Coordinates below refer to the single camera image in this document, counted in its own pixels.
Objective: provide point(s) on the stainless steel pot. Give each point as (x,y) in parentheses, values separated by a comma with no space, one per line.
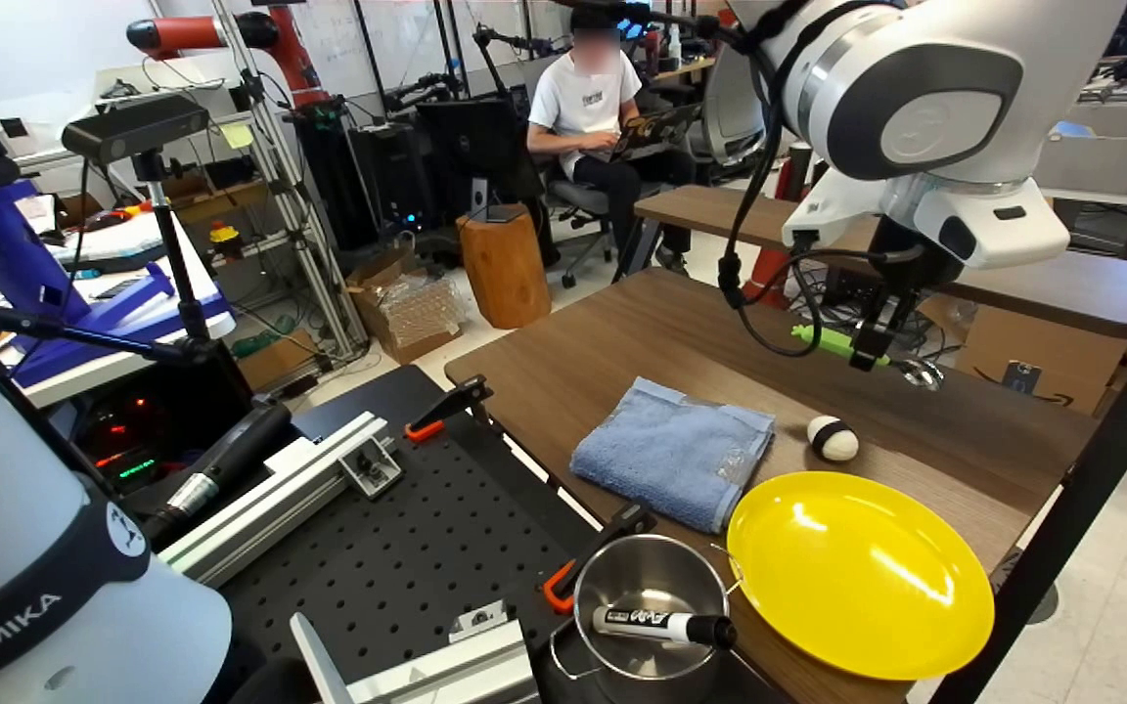
(649,572)

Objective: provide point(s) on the metal frame rack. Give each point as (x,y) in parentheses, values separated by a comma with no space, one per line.
(313,258)

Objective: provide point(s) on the white and black ball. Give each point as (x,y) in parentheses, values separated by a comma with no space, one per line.
(835,438)

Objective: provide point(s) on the seated person in white shirt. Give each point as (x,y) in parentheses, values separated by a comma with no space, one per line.
(586,100)

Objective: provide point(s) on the yellow plastic plate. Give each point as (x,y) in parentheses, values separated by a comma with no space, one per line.
(859,572)

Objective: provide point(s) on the long aluminium extrusion rail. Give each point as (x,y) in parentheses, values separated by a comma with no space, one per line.
(275,500)

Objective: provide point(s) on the red robot arm link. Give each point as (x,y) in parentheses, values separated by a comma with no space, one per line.
(187,32)

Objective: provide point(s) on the blue machine stand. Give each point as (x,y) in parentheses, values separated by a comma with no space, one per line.
(3,246)

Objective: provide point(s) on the black perforated breadboard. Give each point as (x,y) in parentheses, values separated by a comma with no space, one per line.
(422,547)

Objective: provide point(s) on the black cylindrical tool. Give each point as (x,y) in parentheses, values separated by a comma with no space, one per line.
(231,455)

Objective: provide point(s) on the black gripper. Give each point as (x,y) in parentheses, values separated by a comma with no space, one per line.
(915,258)

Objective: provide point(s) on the printed cardboard box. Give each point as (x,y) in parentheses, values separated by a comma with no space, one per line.
(1058,358)

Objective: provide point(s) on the short orange black clamp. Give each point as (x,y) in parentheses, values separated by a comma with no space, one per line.
(556,588)

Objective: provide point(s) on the grey box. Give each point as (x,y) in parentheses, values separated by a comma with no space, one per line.
(1112,160)

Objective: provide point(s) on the black camera on tripod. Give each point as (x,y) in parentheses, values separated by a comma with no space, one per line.
(133,128)

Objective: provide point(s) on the open cardboard box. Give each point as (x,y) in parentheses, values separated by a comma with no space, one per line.
(409,315)

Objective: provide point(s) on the aluminium corner bracket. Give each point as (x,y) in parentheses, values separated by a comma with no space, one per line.
(459,669)

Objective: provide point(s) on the long orange black clamp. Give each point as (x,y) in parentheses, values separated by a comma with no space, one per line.
(428,426)

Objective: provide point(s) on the folded blue towel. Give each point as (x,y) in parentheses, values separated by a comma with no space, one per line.
(673,450)

